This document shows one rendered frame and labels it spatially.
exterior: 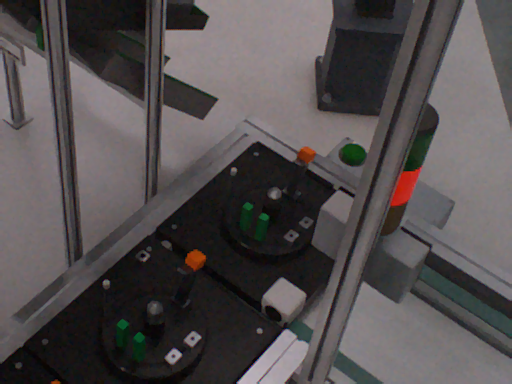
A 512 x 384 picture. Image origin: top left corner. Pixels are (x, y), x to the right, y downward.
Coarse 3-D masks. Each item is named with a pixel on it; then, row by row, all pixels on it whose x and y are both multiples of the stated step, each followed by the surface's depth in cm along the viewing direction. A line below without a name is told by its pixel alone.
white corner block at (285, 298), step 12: (276, 288) 113; (288, 288) 113; (264, 300) 112; (276, 300) 111; (288, 300) 111; (300, 300) 112; (264, 312) 114; (276, 312) 111; (288, 312) 110; (288, 324) 112
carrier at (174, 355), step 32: (128, 256) 117; (160, 256) 117; (96, 288) 113; (128, 288) 113; (160, 288) 111; (192, 288) 114; (64, 320) 109; (96, 320) 110; (128, 320) 108; (160, 320) 104; (192, 320) 108; (224, 320) 111; (256, 320) 111; (32, 352) 106; (64, 352) 106; (96, 352) 106; (128, 352) 105; (160, 352) 105; (192, 352) 105; (224, 352) 108; (256, 352) 108
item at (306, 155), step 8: (304, 152) 119; (312, 152) 120; (296, 160) 119; (304, 160) 120; (312, 160) 121; (296, 168) 121; (304, 168) 121; (296, 176) 122; (296, 184) 122; (296, 192) 123
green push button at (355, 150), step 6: (348, 144) 135; (354, 144) 135; (342, 150) 135; (348, 150) 134; (354, 150) 134; (360, 150) 135; (342, 156) 134; (348, 156) 133; (354, 156) 134; (360, 156) 134; (348, 162) 134; (354, 162) 133; (360, 162) 134
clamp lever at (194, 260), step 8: (192, 256) 105; (200, 256) 106; (184, 264) 106; (192, 264) 105; (200, 264) 106; (184, 272) 104; (192, 272) 106; (184, 280) 107; (192, 280) 107; (184, 288) 108; (176, 296) 109; (184, 296) 108
